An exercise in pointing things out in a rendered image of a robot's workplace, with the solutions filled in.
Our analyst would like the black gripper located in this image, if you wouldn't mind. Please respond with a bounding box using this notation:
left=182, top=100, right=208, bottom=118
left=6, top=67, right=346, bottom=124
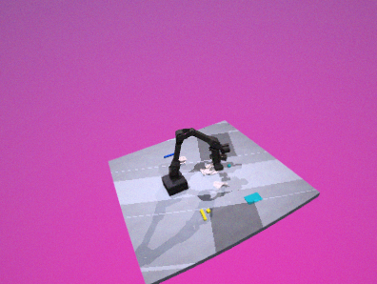
left=209, top=154, right=224, bottom=172

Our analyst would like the cyan flat plate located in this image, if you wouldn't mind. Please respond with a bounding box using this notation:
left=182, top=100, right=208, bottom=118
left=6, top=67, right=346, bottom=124
left=244, top=193, right=262, bottom=205

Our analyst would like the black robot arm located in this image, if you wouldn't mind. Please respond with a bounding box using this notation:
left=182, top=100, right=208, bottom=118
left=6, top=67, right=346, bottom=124
left=169, top=128, right=230, bottom=182

